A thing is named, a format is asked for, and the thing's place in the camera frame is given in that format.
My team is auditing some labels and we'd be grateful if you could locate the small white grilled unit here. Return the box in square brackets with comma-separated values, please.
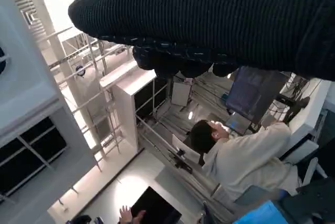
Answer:
[98, 63, 169, 162]

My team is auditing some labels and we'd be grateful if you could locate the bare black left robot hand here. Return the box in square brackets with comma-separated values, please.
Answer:
[232, 176, 335, 224]

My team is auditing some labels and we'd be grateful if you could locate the square ceiling air vent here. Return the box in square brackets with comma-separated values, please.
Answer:
[13, 0, 39, 29]

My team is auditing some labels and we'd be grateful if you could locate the large white grilled unit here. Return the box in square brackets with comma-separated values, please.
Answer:
[0, 0, 98, 205]

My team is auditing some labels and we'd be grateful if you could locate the white desk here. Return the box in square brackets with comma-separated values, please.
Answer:
[286, 77, 333, 162]

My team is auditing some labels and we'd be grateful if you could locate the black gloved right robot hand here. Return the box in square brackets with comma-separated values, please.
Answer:
[68, 0, 335, 81]

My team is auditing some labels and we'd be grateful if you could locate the seated person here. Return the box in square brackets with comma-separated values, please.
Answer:
[70, 204, 148, 224]

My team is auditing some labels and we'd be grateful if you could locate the lit laptop on desk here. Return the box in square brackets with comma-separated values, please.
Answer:
[226, 112, 252, 135]

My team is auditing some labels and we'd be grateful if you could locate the person at desk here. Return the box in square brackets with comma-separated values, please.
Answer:
[189, 118, 303, 201]

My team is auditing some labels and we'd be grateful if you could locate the black laptop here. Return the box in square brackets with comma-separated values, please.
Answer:
[130, 186, 183, 224]

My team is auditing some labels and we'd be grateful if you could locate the black camera on stand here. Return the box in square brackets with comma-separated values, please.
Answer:
[169, 147, 195, 174]

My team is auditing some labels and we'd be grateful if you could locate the dark computer monitor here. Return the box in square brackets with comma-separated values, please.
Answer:
[226, 66, 286, 126]

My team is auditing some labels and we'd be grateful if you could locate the white box on floor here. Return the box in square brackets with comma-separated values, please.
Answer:
[171, 81, 194, 107]

